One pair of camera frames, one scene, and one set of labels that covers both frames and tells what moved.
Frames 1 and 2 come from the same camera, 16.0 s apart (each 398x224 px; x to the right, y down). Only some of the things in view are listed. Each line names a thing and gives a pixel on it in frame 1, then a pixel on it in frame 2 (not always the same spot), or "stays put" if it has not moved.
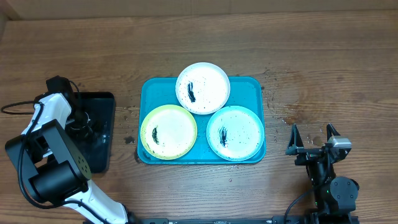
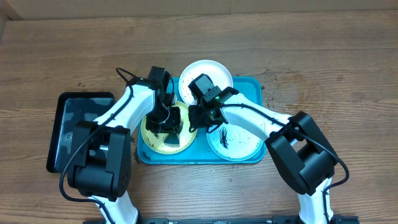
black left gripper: x=80 y=134 to x=168 y=128
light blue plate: x=235 y=133 stays put
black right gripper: x=296 y=147 to x=198 y=121
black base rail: x=245 y=220 stays put
